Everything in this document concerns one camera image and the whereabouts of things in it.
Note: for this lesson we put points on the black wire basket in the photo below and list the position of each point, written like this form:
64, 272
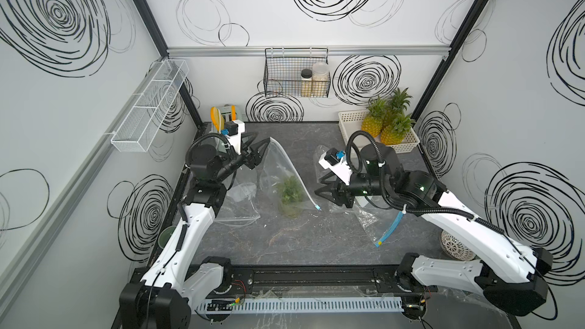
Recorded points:
283, 66

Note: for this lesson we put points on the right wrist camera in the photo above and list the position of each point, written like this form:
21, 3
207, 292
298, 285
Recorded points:
336, 161

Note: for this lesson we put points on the white plastic basket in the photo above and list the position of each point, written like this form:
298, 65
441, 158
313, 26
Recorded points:
351, 121

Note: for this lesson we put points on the grey cable duct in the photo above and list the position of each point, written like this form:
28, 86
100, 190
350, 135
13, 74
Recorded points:
301, 305

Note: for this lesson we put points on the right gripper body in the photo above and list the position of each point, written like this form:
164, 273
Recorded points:
359, 185

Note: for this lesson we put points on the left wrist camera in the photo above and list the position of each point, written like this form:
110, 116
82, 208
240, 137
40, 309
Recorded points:
233, 131

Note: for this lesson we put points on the pineapple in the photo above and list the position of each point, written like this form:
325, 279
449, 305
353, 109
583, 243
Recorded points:
397, 129
290, 195
374, 120
399, 102

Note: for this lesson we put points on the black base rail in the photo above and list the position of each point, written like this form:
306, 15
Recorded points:
245, 278

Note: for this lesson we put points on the yellow toast slice left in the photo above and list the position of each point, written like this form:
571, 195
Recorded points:
218, 119

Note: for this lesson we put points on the green cup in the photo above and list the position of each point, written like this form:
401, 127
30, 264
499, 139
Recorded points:
165, 235

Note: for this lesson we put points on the mint green toaster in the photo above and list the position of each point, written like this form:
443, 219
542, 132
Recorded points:
226, 109

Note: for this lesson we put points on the white lid jar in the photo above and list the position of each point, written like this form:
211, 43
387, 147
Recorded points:
320, 79

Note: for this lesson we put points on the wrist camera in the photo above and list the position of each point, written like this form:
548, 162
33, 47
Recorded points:
336, 161
233, 131

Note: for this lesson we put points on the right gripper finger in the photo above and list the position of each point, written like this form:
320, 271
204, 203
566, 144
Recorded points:
330, 195
329, 178

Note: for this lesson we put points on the black lid spice jar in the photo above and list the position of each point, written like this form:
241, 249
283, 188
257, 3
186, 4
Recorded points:
306, 83

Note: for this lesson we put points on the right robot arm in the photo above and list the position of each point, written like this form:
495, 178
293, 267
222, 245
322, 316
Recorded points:
508, 274

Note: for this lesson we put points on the white woven ball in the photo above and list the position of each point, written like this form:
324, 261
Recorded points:
454, 248

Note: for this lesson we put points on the white wire shelf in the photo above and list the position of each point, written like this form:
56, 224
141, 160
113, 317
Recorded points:
141, 124

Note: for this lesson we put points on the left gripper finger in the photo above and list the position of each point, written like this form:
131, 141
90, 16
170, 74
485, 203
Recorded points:
259, 149
248, 139

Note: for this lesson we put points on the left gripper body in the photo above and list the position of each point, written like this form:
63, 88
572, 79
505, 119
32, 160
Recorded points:
247, 161

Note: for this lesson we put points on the zip-top bag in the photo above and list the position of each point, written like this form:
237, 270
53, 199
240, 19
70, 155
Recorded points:
319, 170
377, 222
276, 166
238, 209

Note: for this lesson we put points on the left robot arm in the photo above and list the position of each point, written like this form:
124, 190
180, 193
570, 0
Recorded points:
168, 294

